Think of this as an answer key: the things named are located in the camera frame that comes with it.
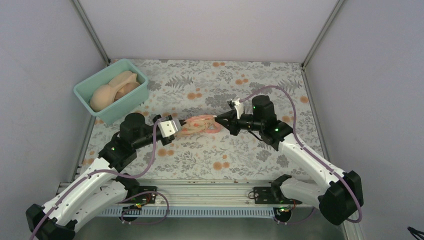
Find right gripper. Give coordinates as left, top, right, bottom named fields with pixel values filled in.
left=215, top=109, right=263, bottom=136

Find pink mesh laundry bag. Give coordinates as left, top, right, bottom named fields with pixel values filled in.
left=176, top=114, right=222, bottom=137

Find teal plastic bin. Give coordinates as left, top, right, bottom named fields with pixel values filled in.
left=73, top=59, right=149, bottom=125

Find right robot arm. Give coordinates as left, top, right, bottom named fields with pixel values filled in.
left=214, top=95, right=364, bottom=226

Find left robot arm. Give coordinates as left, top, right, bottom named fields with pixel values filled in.
left=25, top=112, right=186, bottom=240

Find beige bra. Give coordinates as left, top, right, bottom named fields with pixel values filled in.
left=89, top=70, right=141, bottom=112

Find floral table mat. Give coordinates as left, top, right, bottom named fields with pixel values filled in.
left=79, top=58, right=334, bottom=182

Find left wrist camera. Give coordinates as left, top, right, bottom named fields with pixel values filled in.
left=158, top=119, right=182, bottom=138

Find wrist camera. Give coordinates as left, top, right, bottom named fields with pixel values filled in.
left=158, top=119, right=182, bottom=138
left=227, top=97, right=245, bottom=120

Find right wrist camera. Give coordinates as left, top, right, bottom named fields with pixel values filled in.
left=227, top=97, right=245, bottom=120

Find aluminium rail frame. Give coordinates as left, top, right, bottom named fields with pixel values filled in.
left=52, top=178, right=287, bottom=210

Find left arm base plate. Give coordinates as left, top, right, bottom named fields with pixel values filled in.
left=118, top=186, right=158, bottom=205

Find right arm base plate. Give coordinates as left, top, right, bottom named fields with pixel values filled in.
left=252, top=186, right=302, bottom=205

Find grey slotted cable duct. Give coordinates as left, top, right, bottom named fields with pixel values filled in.
left=75, top=205, right=275, bottom=219

